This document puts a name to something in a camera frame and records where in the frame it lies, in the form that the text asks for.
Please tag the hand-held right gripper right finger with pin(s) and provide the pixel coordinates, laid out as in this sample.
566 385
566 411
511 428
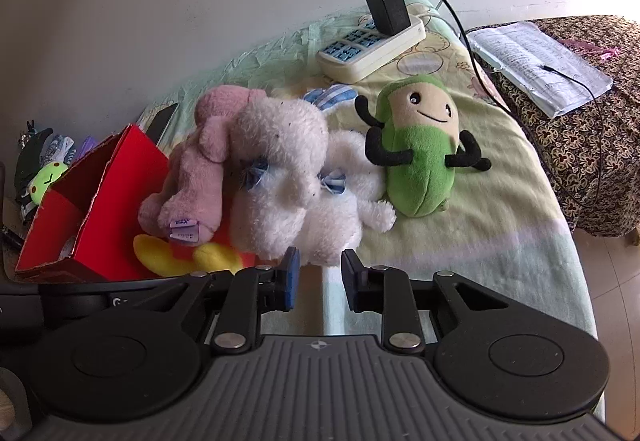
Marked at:
351 281

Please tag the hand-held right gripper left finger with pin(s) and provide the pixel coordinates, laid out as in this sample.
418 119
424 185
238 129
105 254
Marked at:
290 281

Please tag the yellow tiger plush toy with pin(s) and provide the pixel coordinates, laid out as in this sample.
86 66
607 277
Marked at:
165 253

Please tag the white rabbit plush toy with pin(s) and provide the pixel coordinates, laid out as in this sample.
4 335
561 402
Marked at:
285 171

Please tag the red cardboard box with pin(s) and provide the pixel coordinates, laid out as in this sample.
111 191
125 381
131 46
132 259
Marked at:
115 201

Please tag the green pea plush toy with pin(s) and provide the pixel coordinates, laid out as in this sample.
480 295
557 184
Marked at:
420 156

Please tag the pink plush toy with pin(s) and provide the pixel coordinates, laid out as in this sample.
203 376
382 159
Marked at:
195 171

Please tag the green frog plush toy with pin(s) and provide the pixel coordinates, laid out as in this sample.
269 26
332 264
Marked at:
45 178

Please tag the white patterned cloth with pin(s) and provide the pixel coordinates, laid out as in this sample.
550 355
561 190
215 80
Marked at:
60 148

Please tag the dark green bag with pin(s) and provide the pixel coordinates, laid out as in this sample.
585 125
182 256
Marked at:
30 146

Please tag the black phone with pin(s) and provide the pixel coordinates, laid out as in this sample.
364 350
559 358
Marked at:
161 123

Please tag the white power strip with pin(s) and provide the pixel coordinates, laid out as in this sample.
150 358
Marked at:
367 48

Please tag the black charger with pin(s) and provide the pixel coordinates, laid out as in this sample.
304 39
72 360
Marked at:
387 11

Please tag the brown floral blanket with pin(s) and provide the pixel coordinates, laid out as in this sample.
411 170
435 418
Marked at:
590 141

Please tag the white paper booklet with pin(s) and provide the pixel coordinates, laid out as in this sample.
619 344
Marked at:
540 61

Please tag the pink ribbon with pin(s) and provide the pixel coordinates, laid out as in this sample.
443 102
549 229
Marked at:
595 48

